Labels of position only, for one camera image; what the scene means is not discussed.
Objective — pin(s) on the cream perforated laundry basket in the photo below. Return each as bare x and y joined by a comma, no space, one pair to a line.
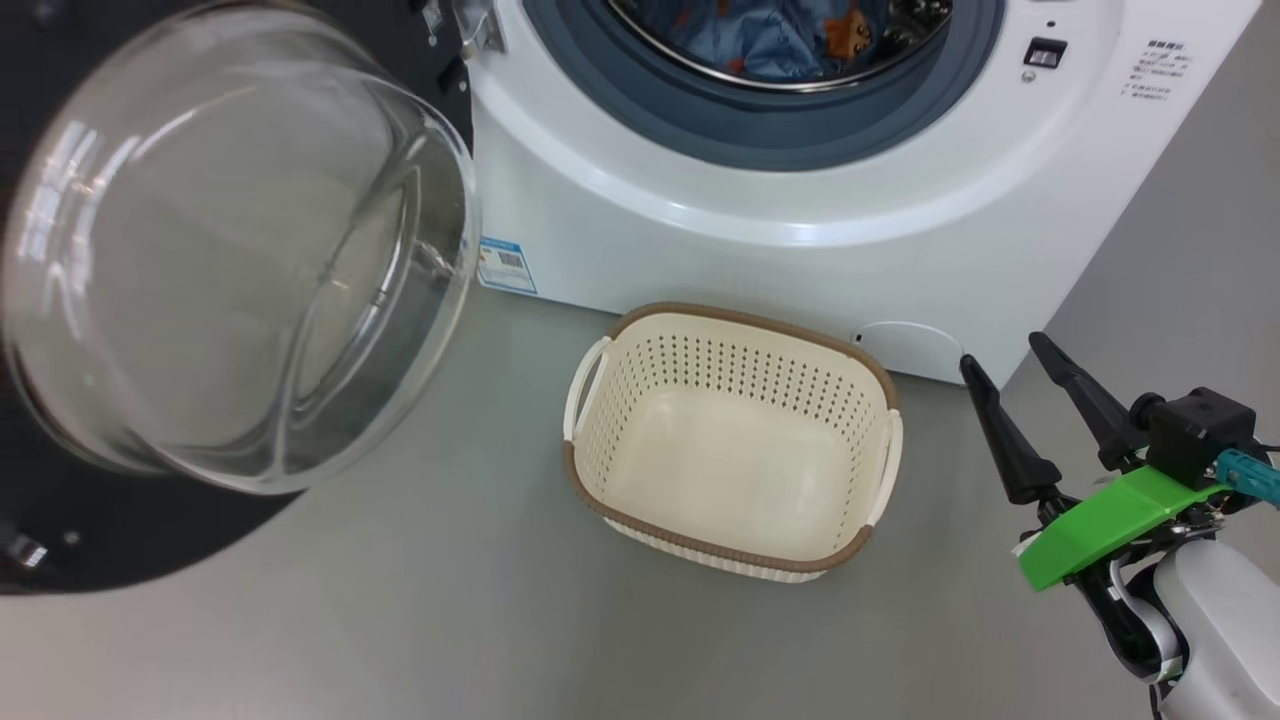
740,555

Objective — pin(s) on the stainless steel washing machine drum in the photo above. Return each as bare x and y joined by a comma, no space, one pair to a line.
925,20

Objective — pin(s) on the black round glass washer door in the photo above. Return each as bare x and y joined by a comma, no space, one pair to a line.
120,530

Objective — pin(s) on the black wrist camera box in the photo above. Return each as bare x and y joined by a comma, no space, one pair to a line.
1200,430

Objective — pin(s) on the blue energy label sticker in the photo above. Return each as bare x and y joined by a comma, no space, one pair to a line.
507,265

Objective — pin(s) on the round white filter cover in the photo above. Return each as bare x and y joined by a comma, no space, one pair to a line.
910,350

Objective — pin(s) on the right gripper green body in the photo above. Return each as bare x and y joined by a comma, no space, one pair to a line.
1100,525

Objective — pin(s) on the white front-load washing machine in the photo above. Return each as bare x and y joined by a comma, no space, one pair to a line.
750,270

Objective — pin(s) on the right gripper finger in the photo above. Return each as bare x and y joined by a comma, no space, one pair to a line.
1015,445
1090,400

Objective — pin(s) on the black door lock slot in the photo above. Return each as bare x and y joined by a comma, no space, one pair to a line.
1044,52

